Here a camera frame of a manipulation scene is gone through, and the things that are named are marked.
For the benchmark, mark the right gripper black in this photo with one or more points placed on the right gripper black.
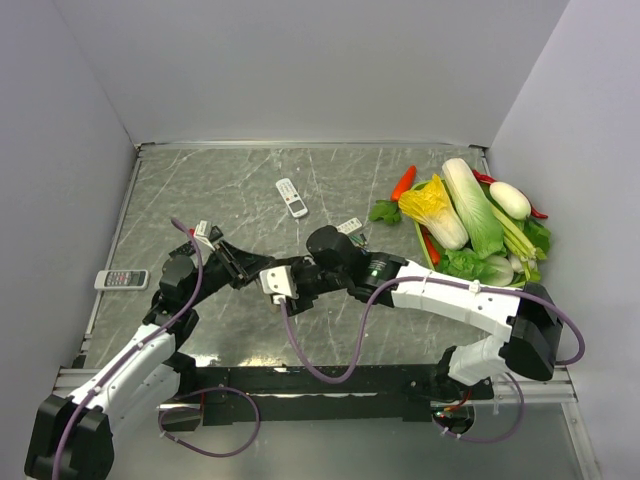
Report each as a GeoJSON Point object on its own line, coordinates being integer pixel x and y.
{"type": "Point", "coordinates": [301, 301]}

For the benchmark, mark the white remote middle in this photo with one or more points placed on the white remote middle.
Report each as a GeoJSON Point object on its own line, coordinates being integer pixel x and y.
{"type": "Point", "coordinates": [350, 227]}

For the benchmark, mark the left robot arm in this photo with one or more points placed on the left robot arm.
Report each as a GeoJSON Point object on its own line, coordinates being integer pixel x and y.
{"type": "Point", "coordinates": [74, 436]}

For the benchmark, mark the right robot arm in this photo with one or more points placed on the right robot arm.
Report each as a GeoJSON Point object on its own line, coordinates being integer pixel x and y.
{"type": "Point", "coordinates": [523, 325]}

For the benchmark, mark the green lettuce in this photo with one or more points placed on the green lettuce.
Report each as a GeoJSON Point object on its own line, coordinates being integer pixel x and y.
{"type": "Point", "coordinates": [465, 264]}

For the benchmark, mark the celery stalks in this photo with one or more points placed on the celery stalks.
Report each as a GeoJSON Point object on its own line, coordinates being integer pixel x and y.
{"type": "Point", "coordinates": [515, 239]}

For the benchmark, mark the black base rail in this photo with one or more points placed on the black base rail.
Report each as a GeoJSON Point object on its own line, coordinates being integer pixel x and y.
{"type": "Point", "coordinates": [409, 392]}

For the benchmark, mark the orange carrot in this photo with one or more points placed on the orange carrot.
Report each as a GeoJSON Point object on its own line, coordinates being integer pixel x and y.
{"type": "Point", "coordinates": [404, 184]}

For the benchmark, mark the white eggplant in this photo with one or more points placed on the white eggplant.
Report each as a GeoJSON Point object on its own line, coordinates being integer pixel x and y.
{"type": "Point", "coordinates": [511, 200]}

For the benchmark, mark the green plastic tray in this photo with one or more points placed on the green plastic tray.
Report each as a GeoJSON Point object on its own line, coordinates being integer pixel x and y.
{"type": "Point", "coordinates": [519, 280]}

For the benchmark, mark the white remote far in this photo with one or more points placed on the white remote far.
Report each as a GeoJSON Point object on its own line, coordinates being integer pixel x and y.
{"type": "Point", "coordinates": [293, 201]}

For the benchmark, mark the green napa cabbage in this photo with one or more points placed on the green napa cabbage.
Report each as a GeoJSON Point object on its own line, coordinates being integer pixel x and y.
{"type": "Point", "coordinates": [474, 209]}

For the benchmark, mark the yellow napa cabbage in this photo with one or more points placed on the yellow napa cabbage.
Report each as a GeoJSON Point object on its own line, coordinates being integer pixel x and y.
{"type": "Point", "coordinates": [432, 208]}

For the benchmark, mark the white remote with blue button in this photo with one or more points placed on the white remote with blue button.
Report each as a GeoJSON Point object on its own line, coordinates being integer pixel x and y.
{"type": "Point", "coordinates": [270, 291]}

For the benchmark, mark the bok choy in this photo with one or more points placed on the bok choy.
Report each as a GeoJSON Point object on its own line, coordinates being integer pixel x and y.
{"type": "Point", "coordinates": [500, 271]}

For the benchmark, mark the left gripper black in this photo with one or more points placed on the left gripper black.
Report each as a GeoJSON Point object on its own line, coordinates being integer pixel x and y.
{"type": "Point", "coordinates": [240, 266]}

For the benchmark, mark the green leaf by carrot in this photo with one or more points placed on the green leaf by carrot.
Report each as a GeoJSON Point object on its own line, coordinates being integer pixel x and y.
{"type": "Point", "coordinates": [386, 211]}

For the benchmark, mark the black remote control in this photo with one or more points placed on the black remote control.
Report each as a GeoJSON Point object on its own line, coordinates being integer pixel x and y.
{"type": "Point", "coordinates": [187, 249]}

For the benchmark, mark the red pepper in tray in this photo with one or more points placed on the red pepper in tray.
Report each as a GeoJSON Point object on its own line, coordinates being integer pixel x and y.
{"type": "Point", "coordinates": [432, 252]}

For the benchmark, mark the white grey remote left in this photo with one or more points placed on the white grey remote left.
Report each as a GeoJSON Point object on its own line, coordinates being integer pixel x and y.
{"type": "Point", "coordinates": [121, 280]}

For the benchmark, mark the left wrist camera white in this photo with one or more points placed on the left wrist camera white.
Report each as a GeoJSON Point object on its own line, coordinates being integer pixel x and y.
{"type": "Point", "coordinates": [206, 233]}

